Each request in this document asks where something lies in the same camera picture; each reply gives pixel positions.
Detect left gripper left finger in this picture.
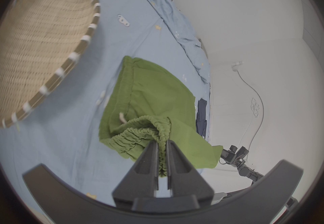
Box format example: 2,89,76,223
113,140,159,205

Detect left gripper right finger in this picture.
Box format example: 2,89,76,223
167,140,213,205

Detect green shorts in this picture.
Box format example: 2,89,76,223
99,56,224,178

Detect round woven basket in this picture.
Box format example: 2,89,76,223
0,0,101,129

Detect dark blue T-shirt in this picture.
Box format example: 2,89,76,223
196,99,208,138

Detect pale blue quilt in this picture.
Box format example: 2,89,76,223
111,0,211,84

